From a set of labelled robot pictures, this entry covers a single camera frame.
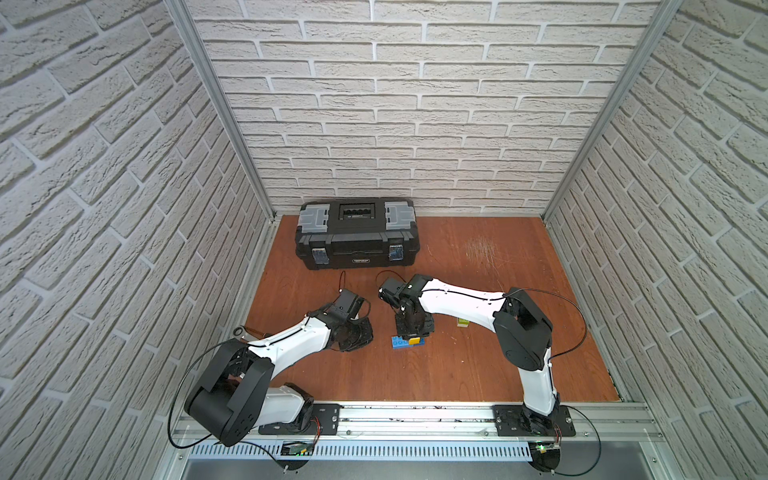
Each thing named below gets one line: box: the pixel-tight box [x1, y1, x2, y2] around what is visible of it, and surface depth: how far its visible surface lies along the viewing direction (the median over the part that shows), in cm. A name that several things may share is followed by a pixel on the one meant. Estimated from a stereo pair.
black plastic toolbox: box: [295, 198, 421, 269], surface depth 96 cm
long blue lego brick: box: [392, 336, 425, 349], surface depth 87 cm
